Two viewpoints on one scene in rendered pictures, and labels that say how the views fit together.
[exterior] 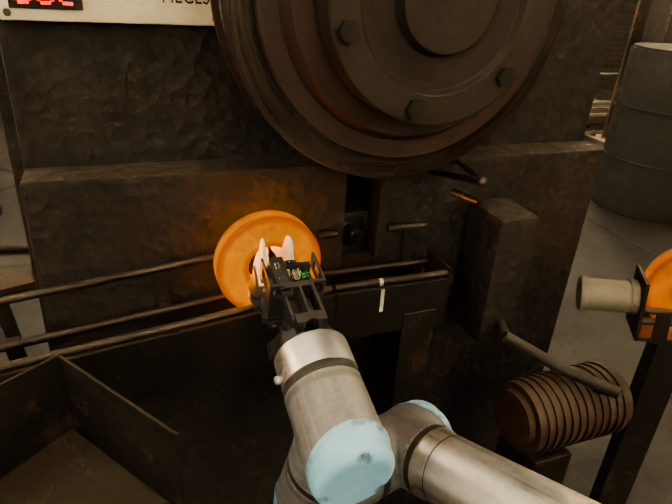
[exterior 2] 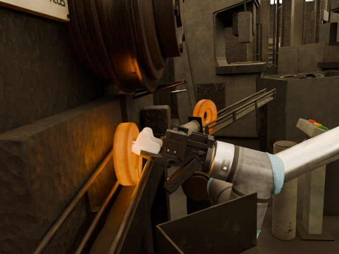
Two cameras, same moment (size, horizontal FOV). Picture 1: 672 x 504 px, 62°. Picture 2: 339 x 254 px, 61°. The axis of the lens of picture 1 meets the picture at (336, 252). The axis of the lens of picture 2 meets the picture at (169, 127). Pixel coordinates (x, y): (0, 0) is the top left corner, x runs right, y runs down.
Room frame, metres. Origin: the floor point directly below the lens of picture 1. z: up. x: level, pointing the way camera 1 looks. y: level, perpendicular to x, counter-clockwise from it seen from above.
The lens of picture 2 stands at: (0.30, 0.64, 0.96)
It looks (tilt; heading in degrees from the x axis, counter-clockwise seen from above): 13 degrees down; 300
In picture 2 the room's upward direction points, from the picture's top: 4 degrees counter-clockwise
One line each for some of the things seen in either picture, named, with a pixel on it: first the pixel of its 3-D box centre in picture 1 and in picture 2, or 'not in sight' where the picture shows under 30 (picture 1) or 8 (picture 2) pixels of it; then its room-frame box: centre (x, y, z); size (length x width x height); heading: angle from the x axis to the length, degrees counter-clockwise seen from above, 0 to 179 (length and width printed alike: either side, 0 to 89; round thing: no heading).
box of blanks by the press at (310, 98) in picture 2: not in sight; (309, 107); (0.50, -2.81, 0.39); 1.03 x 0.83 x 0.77; 37
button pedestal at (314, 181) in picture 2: not in sight; (314, 178); (0.35, -0.97, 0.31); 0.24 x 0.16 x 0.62; 112
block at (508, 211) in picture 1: (490, 269); (157, 137); (0.88, -0.27, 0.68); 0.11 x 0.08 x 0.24; 22
